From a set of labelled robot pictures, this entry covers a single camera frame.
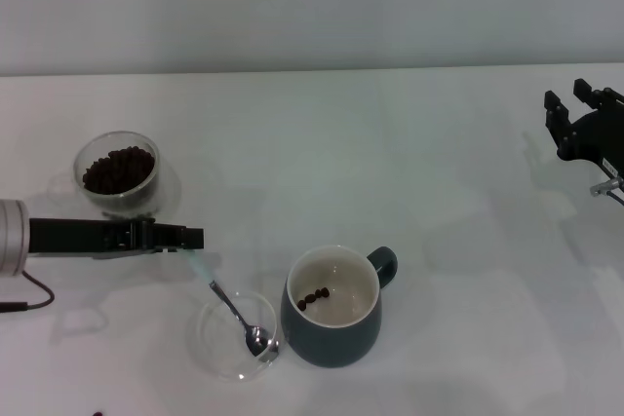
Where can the clear glass lid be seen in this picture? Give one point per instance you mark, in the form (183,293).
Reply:
(229,357)

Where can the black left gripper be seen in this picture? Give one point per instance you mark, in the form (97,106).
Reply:
(80,238)

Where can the coffee beans pile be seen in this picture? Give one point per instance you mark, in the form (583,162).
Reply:
(119,172)

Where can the double-walled glass cup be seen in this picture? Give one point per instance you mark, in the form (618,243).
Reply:
(122,201)

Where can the dark teal ceramic mug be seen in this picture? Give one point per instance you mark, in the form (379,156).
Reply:
(331,343)

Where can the coffee beans inside mug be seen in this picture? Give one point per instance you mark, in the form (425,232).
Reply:
(314,298)

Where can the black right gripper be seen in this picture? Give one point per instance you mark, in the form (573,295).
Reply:
(595,138)

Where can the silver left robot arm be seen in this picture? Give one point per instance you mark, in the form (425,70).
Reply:
(13,236)

